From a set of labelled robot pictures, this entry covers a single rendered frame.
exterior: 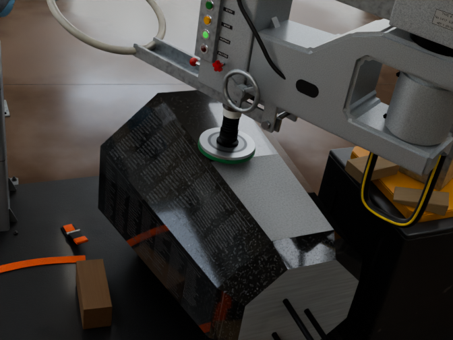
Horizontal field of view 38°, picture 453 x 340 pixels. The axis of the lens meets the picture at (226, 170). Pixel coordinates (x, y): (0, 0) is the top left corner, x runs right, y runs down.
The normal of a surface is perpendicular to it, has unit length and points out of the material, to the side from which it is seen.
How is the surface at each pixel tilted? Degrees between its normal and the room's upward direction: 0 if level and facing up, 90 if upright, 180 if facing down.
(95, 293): 0
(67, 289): 0
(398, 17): 90
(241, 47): 90
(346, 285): 90
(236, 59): 90
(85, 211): 0
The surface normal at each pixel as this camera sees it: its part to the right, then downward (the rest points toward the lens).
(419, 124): -0.30, 0.50
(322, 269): 0.39, 0.56
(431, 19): -0.61, 0.37
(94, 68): 0.14, -0.82
